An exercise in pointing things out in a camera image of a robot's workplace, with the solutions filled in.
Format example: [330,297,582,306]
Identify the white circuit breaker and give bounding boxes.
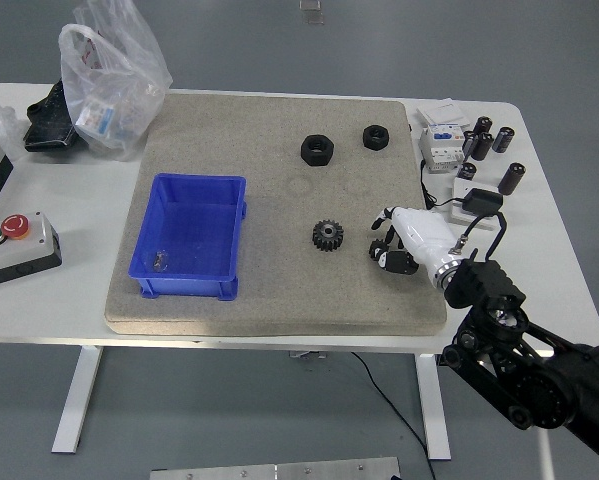
[418,124,468,174]

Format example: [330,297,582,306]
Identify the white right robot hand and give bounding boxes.
[368,204,468,291]

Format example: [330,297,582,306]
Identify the black foam piece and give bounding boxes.
[22,79,88,153]

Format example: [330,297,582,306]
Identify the large black gear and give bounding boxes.
[311,220,345,254]

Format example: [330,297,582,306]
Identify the silver metal plate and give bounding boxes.
[149,456,401,480]

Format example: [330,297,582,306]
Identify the emergency stop button box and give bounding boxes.
[0,210,64,291]

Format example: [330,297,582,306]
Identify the small black hex nut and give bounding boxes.
[362,124,392,151]

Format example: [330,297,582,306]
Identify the clear plastic bag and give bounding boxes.
[58,0,174,162]

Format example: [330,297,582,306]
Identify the grey-brown mat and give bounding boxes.
[102,93,449,337]

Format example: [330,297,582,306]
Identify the black floor cable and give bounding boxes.
[349,352,438,480]

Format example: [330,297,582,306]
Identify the blue plastic box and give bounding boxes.
[128,172,249,302]

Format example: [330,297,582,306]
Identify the large black hex nut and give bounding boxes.
[299,133,337,167]

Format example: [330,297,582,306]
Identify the white flat carton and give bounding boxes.
[416,101,472,130]

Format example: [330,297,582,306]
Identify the black adapter cord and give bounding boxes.
[418,159,468,211]

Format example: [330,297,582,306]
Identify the floor outlet cover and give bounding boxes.
[299,0,326,26]

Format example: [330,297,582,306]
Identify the white table leg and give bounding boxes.
[412,352,452,461]
[51,345,104,454]

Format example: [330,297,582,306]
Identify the white flat plate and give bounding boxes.
[447,178,500,232]

